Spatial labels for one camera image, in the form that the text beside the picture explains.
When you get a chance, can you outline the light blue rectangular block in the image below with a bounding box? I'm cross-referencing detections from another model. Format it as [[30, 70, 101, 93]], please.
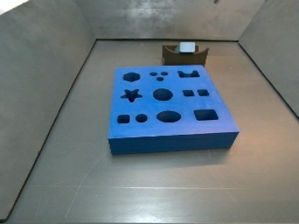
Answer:
[[179, 42, 195, 53]]

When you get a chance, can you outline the blue foam shape board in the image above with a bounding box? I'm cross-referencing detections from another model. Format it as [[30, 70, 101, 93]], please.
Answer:
[[107, 65, 239, 154]]

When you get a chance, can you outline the black curved fixture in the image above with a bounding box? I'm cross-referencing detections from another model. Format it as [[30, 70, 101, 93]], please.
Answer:
[[163, 45, 209, 66]]

